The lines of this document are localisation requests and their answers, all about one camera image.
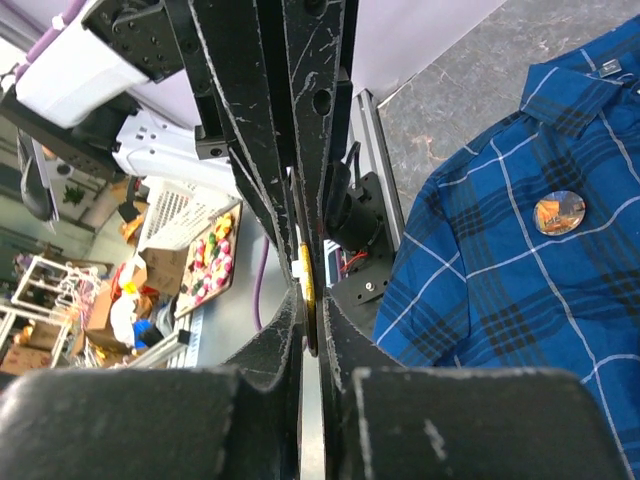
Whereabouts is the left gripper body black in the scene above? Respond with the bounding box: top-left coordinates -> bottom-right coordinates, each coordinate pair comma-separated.
82,1 -> 228,160

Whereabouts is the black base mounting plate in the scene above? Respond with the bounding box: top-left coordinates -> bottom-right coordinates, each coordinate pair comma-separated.
324,142 -> 395,323

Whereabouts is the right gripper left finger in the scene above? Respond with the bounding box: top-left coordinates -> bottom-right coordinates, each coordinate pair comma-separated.
1,287 -> 304,479

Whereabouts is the round orange picture brooch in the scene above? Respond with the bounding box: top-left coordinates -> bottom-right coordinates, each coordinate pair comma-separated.
292,242 -> 318,357

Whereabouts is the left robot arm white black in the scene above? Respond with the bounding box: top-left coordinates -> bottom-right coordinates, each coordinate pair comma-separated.
1,1 -> 358,292

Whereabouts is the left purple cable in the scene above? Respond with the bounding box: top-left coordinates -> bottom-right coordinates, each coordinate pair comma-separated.
251,234 -> 272,331

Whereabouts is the white plastic basket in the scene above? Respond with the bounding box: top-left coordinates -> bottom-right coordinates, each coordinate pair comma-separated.
137,177 -> 239,252

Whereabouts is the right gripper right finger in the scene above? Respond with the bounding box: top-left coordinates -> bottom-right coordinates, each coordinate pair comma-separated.
319,296 -> 627,479

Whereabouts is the blue plaid shirt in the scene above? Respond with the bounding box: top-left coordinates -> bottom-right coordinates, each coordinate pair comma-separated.
372,18 -> 639,479

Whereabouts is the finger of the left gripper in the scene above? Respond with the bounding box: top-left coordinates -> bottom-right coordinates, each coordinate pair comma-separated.
189,1 -> 294,285
282,1 -> 359,298

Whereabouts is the tray of colourful brooches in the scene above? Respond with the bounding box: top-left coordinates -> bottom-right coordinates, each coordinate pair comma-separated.
174,201 -> 242,318

